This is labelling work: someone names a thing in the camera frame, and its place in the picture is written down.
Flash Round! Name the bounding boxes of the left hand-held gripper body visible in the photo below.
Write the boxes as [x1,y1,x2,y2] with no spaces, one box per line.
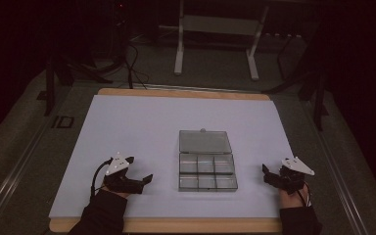
[103,152,145,195]

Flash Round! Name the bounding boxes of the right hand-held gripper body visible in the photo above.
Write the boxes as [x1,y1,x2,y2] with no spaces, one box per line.
[271,156,316,196]

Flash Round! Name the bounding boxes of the person's left hand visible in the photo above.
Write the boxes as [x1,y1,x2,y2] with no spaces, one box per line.
[100,185,131,200]

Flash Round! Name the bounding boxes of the person's right hand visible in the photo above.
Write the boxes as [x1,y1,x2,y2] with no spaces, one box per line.
[279,181,310,210]

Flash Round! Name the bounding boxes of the white table mat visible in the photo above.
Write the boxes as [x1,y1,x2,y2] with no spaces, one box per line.
[48,94,296,219]

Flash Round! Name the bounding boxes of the clear plastic compartment box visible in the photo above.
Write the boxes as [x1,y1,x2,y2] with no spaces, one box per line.
[177,128,239,193]

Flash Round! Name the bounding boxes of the black tripod stand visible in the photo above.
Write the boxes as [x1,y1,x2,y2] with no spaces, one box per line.
[42,53,115,118]
[262,63,330,132]

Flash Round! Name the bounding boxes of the black equipment pole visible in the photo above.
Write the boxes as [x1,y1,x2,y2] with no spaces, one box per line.
[110,0,130,68]

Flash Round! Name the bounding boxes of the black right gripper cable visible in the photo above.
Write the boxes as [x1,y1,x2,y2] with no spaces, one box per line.
[294,181,311,209]

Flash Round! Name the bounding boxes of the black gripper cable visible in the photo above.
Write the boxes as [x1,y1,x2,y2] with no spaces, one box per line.
[294,181,311,209]
[90,158,114,201]

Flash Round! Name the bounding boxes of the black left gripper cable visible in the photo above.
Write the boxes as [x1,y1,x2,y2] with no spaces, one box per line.
[90,158,114,201]

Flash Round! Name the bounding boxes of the black floor cables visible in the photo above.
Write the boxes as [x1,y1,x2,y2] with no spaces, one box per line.
[122,40,152,90]

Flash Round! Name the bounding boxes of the white metal stand frame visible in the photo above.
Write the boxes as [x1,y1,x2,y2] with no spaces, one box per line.
[173,0,270,81]

